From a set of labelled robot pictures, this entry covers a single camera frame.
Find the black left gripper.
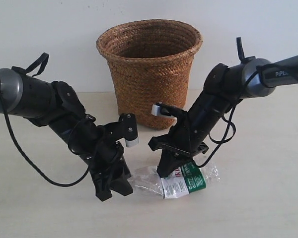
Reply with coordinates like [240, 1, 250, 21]
[88, 122, 133, 201]

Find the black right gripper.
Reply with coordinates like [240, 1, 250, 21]
[148, 114, 209, 178]

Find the clear plastic bottle green label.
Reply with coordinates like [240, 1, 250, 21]
[129, 162, 220, 199]

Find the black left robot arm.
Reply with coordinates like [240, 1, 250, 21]
[0, 68, 138, 201]

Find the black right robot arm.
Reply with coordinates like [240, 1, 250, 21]
[149, 55, 298, 178]

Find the brown woven straw basket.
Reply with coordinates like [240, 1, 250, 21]
[96, 19, 203, 130]

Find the right wrist camera black silver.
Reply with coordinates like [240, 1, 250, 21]
[151, 102, 183, 119]

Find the wrist camera black silver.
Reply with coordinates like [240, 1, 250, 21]
[119, 113, 139, 148]
[151, 102, 183, 119]

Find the left wrist camera black silver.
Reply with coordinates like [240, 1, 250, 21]
[119, 113, 139, 148]

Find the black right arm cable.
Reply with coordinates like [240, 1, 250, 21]
[198, 63, 298, 168]

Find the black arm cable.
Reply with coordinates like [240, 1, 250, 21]
[0, 76, 95, 186]
[198, 63, 298, 168]

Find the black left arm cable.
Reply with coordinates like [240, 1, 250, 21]
[0, 76, 95, 186]

